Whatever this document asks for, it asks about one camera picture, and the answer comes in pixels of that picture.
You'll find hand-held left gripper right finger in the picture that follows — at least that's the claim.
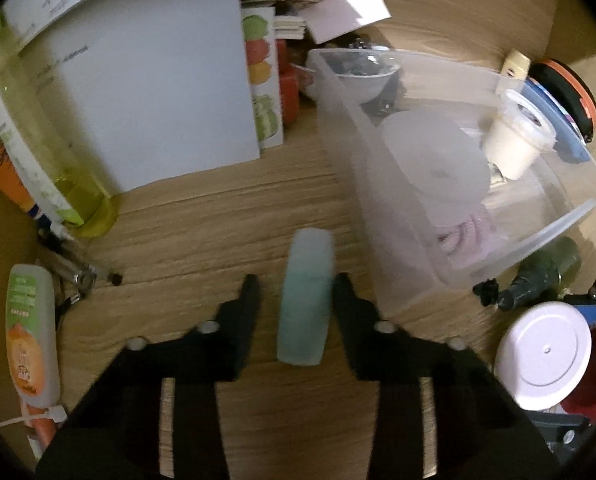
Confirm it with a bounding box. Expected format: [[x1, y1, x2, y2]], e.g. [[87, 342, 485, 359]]
[[330, 273, 560, 480]]

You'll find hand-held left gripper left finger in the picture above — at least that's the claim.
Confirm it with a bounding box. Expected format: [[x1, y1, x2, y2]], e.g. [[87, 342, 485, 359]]
[[35, 274, 261, 480]]

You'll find pale green soft tube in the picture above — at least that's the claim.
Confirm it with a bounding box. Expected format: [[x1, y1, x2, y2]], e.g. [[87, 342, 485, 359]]
[[277, 228, 335, 366]]

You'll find wooden desktop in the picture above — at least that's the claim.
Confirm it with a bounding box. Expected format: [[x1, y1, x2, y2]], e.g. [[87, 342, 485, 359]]
[[0, 0, 596, 480]]

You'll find dark green bottle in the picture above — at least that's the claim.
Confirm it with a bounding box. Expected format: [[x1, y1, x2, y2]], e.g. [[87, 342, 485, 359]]
[[497, 236, 582, 311]]

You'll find red jar with white lid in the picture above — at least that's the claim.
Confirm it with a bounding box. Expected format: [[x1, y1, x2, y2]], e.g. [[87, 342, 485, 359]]
[[494, 301, 596, 422]]

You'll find small black clip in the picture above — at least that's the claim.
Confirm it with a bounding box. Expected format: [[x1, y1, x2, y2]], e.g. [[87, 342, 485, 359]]
[[472, 278, 502, 307]]

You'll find clear plastic storage bin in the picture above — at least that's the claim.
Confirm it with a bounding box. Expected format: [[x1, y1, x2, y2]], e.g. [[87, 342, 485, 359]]
[[307, 47, 596, 319]]

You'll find blue plastic lid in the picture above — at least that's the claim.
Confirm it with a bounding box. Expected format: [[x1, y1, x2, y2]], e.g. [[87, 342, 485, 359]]
[[522, 77, 592, 164]]

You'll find black plastic object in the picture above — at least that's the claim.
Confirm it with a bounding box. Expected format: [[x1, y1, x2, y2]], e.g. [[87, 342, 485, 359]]
[[532, 409, 593, 467]]

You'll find small white plastic cup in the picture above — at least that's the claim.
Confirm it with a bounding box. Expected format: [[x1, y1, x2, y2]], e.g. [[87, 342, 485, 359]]
[[482, 89, 559, 181]]

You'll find black and orange round case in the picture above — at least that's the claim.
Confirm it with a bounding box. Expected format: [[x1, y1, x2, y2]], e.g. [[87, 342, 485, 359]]
[[532, 59, 596, 144]]

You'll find orange green lotion bottle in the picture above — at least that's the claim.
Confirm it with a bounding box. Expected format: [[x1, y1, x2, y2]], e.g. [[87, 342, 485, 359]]
[[4, 263, 61, 409]]

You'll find orange tool with white tie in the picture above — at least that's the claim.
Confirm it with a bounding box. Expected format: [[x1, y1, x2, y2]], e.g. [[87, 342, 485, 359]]
[[0, 404, 69, 461]]

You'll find large white box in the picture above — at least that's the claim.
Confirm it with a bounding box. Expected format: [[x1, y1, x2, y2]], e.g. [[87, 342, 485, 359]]
[[2, 0, 261, 194]]

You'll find red box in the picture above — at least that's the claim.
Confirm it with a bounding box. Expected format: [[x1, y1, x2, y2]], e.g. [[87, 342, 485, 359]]
[[276, 39, 301, 127]]

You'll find small cream bottle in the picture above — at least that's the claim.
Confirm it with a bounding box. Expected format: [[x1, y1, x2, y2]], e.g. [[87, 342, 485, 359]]
[[500, 49, 532, 79]]

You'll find clear plastic bowl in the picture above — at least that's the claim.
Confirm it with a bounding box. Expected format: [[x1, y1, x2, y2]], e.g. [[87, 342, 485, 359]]
[[327, 50, 401, 102]]

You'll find box with fruit print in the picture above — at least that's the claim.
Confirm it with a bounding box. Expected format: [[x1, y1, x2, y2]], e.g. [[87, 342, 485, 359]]
[[241, 7, 285, 150]]

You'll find clear yellow-green bottle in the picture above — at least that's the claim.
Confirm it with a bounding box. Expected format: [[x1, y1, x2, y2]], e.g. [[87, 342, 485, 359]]
[[0, 14, 121, 239]]

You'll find orange printed box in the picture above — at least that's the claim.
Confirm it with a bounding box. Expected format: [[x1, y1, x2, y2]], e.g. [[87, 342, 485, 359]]
[[0, 115, 36, 214]]

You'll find stack of white notepads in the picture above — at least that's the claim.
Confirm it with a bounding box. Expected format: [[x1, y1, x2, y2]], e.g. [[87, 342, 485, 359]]
[[275, 14, 307, 41]]

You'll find white paper card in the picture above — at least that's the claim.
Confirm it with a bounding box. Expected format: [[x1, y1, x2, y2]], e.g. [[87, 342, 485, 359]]
[[298, 0, 391, 45]]

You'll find pink coiled cord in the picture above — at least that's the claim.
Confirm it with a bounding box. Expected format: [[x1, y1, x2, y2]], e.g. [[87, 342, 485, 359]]
[[435, 209, 500, 272]]

